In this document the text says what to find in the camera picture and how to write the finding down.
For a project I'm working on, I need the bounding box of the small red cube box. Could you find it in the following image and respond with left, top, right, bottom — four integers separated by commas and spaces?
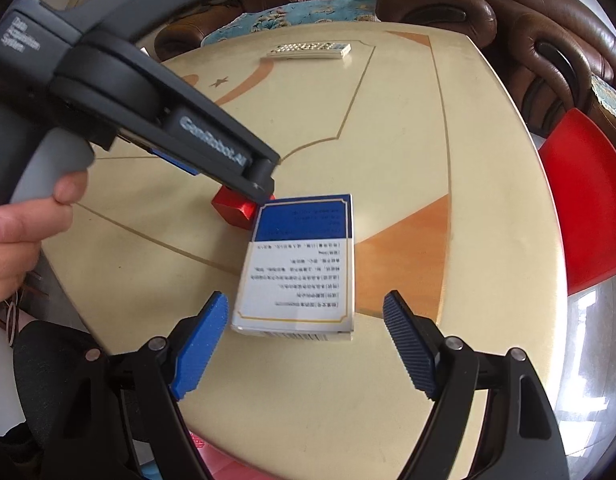
211, 186, 259, 231

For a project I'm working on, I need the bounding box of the blue and white medicine box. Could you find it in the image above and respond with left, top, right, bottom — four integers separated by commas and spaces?
231, 194, 355, 341

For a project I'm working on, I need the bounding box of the pink trash bin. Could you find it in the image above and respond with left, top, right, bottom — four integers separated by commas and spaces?
191, 434, 269, 480

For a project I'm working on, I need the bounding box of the person left hand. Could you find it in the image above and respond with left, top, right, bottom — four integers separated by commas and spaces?
0, 171, 88, 303

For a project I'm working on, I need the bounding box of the black office chair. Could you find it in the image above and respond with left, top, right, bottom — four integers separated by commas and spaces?
0, 318, 154, 480

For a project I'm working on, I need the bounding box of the white remote control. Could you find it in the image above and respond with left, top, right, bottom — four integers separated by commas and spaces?
267, 41, 351, 60

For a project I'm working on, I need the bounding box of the cream dining table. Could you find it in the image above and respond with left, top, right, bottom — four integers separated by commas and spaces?
44, 23, 566, 479

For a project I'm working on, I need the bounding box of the red plastic stool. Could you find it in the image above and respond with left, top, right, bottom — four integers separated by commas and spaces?
539, 108, 616, 295

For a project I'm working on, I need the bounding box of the blue floral sofa blanket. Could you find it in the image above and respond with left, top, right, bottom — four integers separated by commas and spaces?
199, 0, 379, 47

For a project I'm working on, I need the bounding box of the brown leather sofa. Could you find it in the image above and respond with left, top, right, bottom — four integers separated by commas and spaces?
155, 0, 497, 61

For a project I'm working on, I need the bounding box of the brown leather armchair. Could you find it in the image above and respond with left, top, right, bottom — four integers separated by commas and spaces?
484, 0, 616, 136

